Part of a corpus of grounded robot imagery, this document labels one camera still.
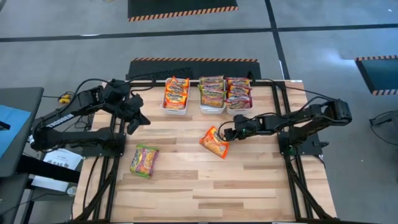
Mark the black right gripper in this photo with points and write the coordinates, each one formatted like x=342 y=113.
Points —
x=252 y=127

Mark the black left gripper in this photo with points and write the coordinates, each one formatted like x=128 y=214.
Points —
x=133 y=107

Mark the pink green Maruchan ramen packet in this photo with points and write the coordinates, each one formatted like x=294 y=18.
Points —
x=211 y=79
x=143 y=160
x=212 y=86
x=213 y=99

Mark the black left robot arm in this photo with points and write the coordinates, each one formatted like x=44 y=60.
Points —
x=60 y=120

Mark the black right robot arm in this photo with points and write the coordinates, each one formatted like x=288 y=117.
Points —
x=295 y=119

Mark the white plastic bin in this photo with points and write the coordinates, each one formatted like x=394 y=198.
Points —
x=239 y=111
x=174 y=112
x=211 y=110

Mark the black mat orange striped edge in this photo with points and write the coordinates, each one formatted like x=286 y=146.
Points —
x=183 y=7
x=217 y=70

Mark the white printed paper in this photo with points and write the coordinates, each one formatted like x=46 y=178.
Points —
x=73 y=155

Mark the small clear plastic cup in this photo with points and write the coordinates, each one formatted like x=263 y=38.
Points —
x=71 y=190

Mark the black desk crossbar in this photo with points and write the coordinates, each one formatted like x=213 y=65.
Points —
x=46 y=169

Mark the dark grey desk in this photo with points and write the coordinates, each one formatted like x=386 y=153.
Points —
x=34 y=99

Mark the blue sheet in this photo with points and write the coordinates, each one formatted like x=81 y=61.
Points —
x=15 y=133

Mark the dark teal mat striped border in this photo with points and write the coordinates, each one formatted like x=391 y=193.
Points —
x=382 y=74

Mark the black aluminium table frame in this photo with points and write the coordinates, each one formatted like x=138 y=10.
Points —
x=298 y=199

